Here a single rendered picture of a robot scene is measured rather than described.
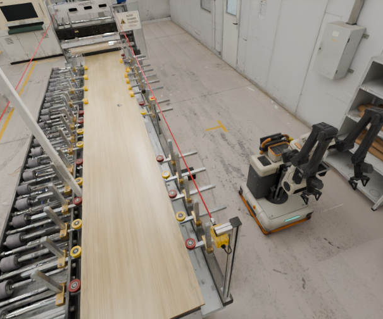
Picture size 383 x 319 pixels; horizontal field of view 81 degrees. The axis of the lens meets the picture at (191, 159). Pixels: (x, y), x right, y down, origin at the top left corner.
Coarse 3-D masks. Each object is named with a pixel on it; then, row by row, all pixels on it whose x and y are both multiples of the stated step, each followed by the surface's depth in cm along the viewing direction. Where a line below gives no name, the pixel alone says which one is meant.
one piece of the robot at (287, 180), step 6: (294, 144) 188; (300, 144) 187; (288, 174) 211; (282, 180) 224; (288, 180) 214; (282, 186) 227; (288, 186) 216; (294, 186) 209; (300, 186) 210; (288, 192) 220
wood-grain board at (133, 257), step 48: (96, 96) 347; (96, 144) 260; (144, 144) 254; (96, 192) 208; (144, 192) 204; (96, 240) 173; (144, 240) 171; (96, 288) 149; (144, 288) 147; (192, 288) 145
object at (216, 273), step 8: (136, 80) 426; (152, 120) 324; (160, 128) 308; (160, 136) 296; (160, 144) 294; (168, 152) 272; (176, 184) 239; (184, 200) 219; (192, 208) 212; (192, 224) 200; (200, 232) 193; (200, 240) 188; (208, 256) 178; (208, 264) 174; (216, 264) 174; (216, 272) 169; (216, 280) 165; (216, 288) 167; (224, 304) 156
